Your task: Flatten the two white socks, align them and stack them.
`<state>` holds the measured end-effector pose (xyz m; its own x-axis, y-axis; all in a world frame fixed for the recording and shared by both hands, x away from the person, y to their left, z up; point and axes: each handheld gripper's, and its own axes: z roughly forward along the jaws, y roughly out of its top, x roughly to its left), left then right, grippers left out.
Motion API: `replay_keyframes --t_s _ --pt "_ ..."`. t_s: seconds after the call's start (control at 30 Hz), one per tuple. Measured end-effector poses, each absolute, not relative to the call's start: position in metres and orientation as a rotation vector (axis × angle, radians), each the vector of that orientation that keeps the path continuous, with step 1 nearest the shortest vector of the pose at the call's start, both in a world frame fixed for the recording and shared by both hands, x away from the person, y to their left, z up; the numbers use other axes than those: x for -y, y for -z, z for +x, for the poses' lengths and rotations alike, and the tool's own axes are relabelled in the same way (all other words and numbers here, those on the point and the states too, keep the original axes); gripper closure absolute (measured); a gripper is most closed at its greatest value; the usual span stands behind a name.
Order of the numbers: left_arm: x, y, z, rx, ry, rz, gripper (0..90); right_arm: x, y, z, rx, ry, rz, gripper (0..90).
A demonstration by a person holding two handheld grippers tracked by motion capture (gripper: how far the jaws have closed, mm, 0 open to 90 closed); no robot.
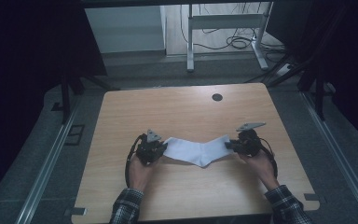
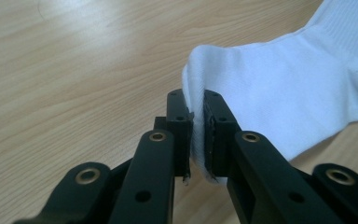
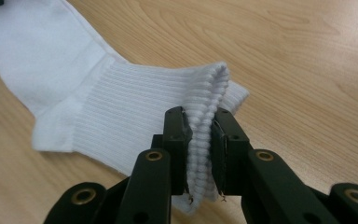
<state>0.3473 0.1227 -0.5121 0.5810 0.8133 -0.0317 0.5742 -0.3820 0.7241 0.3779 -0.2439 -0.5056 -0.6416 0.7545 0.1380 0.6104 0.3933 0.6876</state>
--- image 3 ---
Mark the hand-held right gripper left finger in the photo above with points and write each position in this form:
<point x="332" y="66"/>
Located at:
<point x="176" y="146"/>

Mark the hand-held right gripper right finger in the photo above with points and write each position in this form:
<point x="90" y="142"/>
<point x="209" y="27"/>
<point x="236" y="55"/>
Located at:
<point x="230" y="155"/>

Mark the white ribbed sock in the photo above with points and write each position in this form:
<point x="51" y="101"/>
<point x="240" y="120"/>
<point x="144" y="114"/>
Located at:
<point x="105" y="102"/>

